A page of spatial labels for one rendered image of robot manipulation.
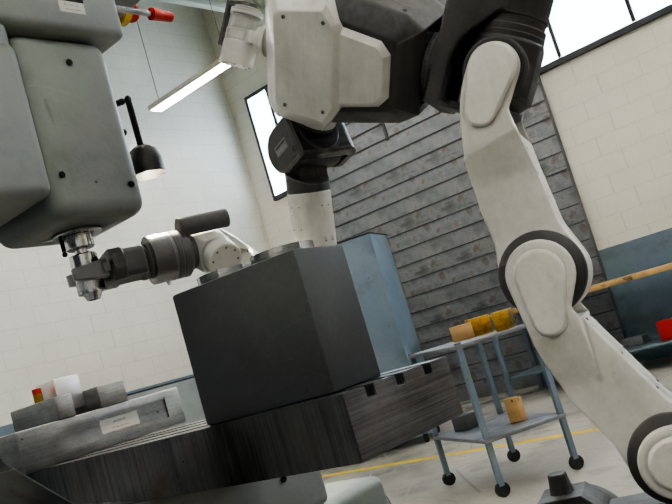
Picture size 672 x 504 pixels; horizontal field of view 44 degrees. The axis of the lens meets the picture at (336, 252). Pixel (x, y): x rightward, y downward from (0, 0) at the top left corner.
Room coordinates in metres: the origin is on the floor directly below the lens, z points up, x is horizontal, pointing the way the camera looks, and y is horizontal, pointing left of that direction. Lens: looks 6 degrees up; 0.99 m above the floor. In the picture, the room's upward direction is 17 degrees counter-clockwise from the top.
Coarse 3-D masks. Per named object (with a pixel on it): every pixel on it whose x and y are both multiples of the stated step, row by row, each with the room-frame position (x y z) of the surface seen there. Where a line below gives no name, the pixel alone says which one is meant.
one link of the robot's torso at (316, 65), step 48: (288, 0) 1.38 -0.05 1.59; (336, 0) 1.38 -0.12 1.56; (384, 0) 1.38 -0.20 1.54; (432, 0) 1.44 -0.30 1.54; (288, 48) 1.42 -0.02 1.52; (336, 48) 1.39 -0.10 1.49; (384, 48) 1.37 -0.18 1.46; (288, 96) 1.48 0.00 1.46; (336, 96) 1.45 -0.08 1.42; (384, 96) 1.42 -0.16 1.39
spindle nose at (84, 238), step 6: (72, 234) 1.38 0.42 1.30; (78, 234) 1.38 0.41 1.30; (84, 234) 1.39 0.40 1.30; (90, 234) 1.40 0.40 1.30; (66, 240) 1.39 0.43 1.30; (72, 240) 1.38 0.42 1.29; (78, 240) 1.38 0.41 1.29; (84, 240) 1.39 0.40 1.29; (90, 240) 1.40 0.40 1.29; (66, 246) 1.39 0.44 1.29; (72, 246) 1.38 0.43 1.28; (78, 246) 1.38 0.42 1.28; (90, 246) 1.41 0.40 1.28; (72, 252) 1.41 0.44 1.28
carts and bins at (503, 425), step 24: (504, 312) 4.64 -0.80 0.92; (456, 336) 5.00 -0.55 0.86; (480, 336) 4.78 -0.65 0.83; (552, 384) 4.63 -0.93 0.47; (480, 408) 4.50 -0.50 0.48; (432, 432) 5.23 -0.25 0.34; (456, 432) 5.11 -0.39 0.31; (480, 432) 4.83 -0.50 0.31; (504, 432) 4.57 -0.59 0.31; (576, 456) 4.63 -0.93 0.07
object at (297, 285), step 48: (192, 288) 1.13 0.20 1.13; (240, 288) 1.08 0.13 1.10; (288, 288) 1.04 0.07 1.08; (336, 288) 1.09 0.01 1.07; (192, 336) 1.14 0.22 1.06; (240, 336) 1.09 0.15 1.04; (288, 336) 1.06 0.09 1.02; (336, 336) 1.06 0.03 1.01; (240, 384) 1.11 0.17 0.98; (288, 384) 1.07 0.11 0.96; (336, 384) 1.04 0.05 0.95
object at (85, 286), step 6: (84, 258) 1.38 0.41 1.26; (90, 258) 1.39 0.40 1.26; (96, 258) 1.40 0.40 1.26; (72, 264) 1.39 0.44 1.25; (78, 264) 1.38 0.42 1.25; (84, 264) 1.38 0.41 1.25; (78, 282) 1.39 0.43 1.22; (84, 282) 1.38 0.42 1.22; (90, 282) 1.38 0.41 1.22; (96, 282) 1.39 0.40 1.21; (102, 282) 1.40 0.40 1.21; (78, 288) 1.39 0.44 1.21; (84, 288) 1.38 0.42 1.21; (90, 288) 1.38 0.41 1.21; (96, 288) 1.39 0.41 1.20; (102, 288) 1.40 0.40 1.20; (78, 294) 1.39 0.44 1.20
